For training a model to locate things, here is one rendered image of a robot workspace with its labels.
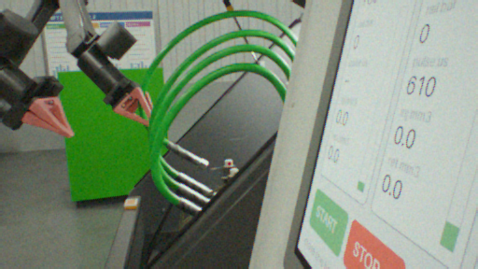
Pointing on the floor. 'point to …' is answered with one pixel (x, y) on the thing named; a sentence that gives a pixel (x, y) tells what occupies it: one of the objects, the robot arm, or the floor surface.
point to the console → (295, 132)
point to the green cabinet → (104, 140)
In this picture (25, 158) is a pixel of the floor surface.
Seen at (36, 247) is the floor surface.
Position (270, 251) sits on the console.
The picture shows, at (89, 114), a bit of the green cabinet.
